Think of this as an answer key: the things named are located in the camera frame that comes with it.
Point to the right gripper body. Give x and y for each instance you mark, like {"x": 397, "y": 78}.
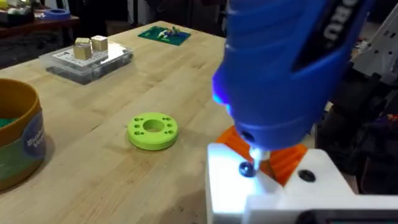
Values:
{"x": 379, "y": 53}

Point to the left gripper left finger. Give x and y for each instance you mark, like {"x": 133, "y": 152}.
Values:
{"x": 224, "y": 186}

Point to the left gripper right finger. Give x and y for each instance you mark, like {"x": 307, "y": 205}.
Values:
{"x": 323, "y": 183}

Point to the small black screw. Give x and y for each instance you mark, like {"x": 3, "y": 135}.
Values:
{"x": 247, "y": 170}

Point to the blue electric screwdriver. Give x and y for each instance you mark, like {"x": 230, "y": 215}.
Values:
{"x": 273, "y": 77}

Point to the green disc with holes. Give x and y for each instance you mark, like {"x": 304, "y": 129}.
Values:
{"x": 140, "y": 141}

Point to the green board with toy blocks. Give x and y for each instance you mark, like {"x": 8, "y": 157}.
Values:
{"x": 155, "y": 35}

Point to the clear plastic box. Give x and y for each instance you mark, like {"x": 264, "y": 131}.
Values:
{"x": 93, "y": 70}

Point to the orange toy tub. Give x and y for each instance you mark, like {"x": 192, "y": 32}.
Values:
{"x": 18, "y": 155}

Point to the blue tape roll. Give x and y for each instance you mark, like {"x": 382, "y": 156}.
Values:
{"x": 57, "y": 15}

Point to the dark wooden side table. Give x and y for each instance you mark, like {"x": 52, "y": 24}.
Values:
{"x": 31, "y": 26}

